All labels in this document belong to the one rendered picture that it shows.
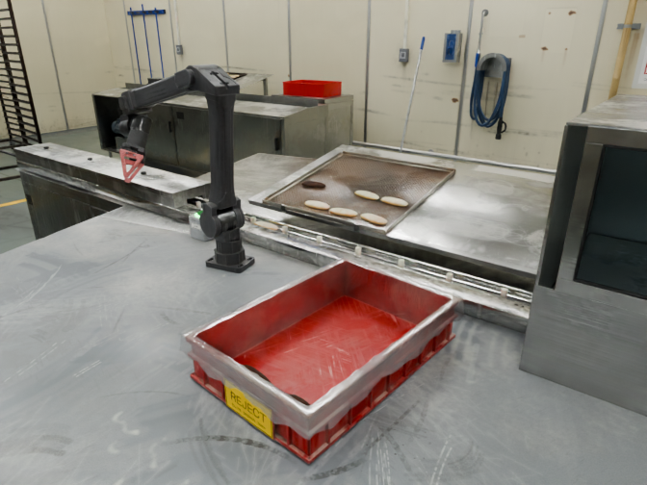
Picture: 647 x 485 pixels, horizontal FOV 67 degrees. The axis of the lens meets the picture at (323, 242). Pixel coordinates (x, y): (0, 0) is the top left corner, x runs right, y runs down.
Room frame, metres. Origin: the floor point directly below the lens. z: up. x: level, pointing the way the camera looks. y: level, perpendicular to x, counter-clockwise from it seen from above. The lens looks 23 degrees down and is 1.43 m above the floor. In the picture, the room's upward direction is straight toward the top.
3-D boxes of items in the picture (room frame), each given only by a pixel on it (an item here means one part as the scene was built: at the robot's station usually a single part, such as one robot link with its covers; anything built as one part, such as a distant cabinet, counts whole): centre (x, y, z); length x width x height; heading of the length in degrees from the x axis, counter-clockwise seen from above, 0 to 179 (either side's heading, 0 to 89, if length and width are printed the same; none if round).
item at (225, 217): (1.30, 0.29, 0.94); 0.09 x 0.05 x 0.10; 48
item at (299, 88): (5.28, 0.12, 0.94); 0.51 x 0.36 x 0.13; 57
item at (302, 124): (5.56, 1.16, 0.51); 3.00 x 1.26 x 1.03; 53
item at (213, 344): (0.84, -0.02, 0.88); 0.49 x 0.34 x 0.10; 138
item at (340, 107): (5.28, 0.12, 0.44); 0.70 x 0.55 x 0.87; 53
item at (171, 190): (2.11, 0.98, 0.89); 1.25 x 0.18 x 0.09; 53
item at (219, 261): (1.29, 0.27, 0.86); 0.12 x 0.09 x 0.08; 66
